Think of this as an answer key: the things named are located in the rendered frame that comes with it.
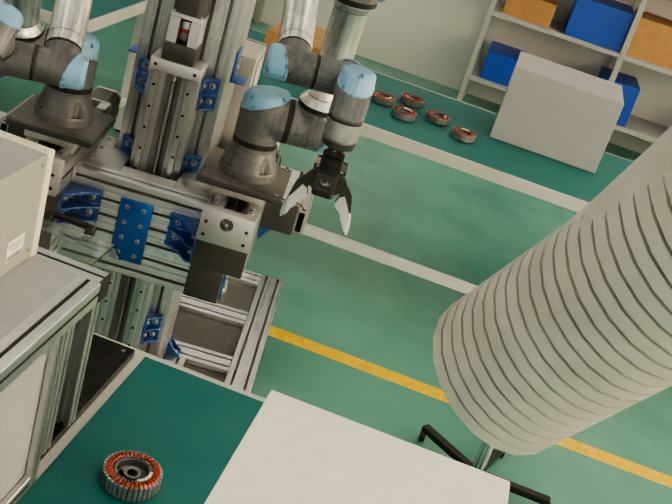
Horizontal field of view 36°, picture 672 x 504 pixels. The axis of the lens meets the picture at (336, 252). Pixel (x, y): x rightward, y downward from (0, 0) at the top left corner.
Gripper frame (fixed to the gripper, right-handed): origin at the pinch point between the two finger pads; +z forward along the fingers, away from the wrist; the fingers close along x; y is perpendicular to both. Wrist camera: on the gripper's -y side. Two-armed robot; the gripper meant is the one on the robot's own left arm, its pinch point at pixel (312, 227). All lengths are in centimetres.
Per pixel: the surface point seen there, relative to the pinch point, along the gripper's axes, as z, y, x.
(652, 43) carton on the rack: 24, 551, -202
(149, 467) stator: 37, -45, 17
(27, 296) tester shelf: 4, -53, 43
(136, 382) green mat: 40, -15, 27
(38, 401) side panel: 21, -56, 37
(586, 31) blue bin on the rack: 30, 556, -155
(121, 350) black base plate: 38, -8, 33
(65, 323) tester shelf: 6, -54, 35
